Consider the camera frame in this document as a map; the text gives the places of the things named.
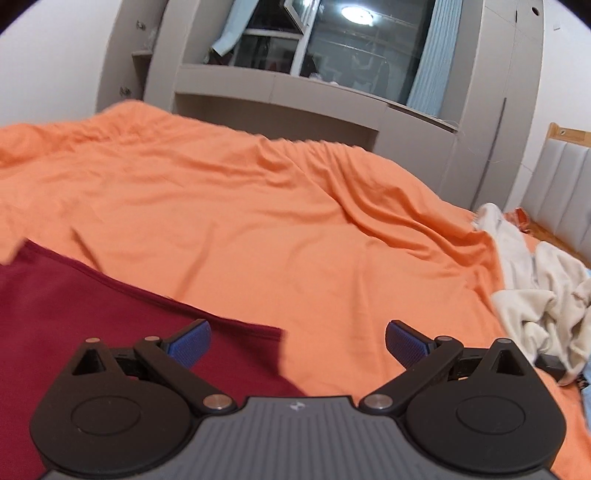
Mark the orange blanket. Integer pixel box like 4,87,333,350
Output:
0,99,591,480

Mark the small black box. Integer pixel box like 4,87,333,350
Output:
534,353,568,385

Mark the dark red long-sleeved sweater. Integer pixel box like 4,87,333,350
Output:
0,238,306,480

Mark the grey padded bed headboard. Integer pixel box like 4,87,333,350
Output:
521,122,591,269

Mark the cream crumpled cloth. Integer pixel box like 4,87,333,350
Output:
472,202,591,385

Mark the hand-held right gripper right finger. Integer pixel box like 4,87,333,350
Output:
360,320,537,415

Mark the light blue short curtain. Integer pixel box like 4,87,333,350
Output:
211,0,258,55

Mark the orange patterned cloth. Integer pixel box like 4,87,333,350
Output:
502,207,533,237

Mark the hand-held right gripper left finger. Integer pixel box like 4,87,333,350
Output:
69,319,238,415

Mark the light blue long curtain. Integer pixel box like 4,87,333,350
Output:
407,0,463,119

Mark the grey built-in wardrobe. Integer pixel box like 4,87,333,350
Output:
96,0,546,219

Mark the window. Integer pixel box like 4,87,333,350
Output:
208,0,440,108

